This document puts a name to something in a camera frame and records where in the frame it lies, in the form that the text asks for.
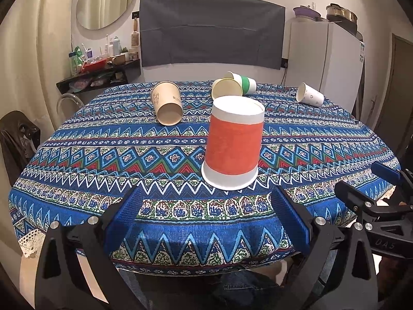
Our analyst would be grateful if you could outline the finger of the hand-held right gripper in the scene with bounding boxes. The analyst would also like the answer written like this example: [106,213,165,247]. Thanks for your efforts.
[334,181,379,223]
[370,161,413,201]

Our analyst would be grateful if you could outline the purple pot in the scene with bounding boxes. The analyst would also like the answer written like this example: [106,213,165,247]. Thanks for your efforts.
[293,5,321,20]

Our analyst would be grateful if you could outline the white lace cloth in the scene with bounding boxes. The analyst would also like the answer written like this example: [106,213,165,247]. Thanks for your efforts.
[18,228,46,259]

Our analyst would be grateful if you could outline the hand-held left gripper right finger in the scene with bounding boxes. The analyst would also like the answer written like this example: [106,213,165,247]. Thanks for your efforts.
[271,185,379,310]

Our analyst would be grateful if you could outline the clear plastic chair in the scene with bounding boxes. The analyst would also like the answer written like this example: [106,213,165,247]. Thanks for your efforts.
[56,93,85,120]

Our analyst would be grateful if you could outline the wooden hairbrush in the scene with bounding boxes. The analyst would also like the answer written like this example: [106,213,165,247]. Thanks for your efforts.
[131,19,140,50]

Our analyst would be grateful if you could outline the dark door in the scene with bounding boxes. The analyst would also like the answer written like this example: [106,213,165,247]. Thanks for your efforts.
[385,33,413,146]

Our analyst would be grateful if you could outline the blue patterned tablecloth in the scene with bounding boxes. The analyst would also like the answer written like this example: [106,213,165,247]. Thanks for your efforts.
[8,81,405,276]

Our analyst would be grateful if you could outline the white paper cup with hearts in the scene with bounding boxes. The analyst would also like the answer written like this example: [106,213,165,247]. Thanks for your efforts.
[296,82,325,107]

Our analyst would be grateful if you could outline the black wall shelf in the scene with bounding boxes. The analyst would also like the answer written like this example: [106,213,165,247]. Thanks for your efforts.
[56,59,141,94]

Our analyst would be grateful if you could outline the white refrigerator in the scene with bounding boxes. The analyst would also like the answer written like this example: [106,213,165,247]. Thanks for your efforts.
[282,18,367,117]

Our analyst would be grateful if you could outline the black chair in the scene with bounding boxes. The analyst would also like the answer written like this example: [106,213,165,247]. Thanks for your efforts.
[0,110,41,184]

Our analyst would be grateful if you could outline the beige curtain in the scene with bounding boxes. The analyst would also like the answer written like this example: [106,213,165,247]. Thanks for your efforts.
[0,0,78,126]

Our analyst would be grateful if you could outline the green banded white paper cup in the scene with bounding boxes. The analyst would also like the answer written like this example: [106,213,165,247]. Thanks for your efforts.
[225,71,257,95]

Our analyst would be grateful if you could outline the beige paper cup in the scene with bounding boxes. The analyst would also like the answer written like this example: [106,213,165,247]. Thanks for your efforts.
[150,81,184,126]

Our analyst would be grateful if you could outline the orange and white paper cup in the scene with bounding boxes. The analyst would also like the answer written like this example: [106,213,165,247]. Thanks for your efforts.
[201,95,265,190]

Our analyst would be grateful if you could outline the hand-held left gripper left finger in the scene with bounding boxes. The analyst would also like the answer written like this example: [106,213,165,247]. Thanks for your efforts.
[35,185,144,310]

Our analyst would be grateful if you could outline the red plastic basket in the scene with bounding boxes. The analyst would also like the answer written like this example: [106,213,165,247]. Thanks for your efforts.
[81,59,108,72]

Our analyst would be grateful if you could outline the green bottle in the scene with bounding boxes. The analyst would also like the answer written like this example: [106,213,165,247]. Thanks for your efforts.
[70,47,82,75]

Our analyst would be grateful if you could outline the person's legs in jeans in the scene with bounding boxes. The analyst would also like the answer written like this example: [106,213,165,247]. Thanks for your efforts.
[206,269,284,310]

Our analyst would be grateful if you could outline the oval wall mirror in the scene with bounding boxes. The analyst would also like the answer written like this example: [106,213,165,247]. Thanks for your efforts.
[72,0,138,30]

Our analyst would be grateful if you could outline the steel pot with lid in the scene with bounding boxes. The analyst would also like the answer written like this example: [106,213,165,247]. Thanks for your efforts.
[325,3,358,24]

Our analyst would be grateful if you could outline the cream paper cup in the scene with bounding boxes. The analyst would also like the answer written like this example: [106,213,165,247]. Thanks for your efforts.
[211,78,243,99]

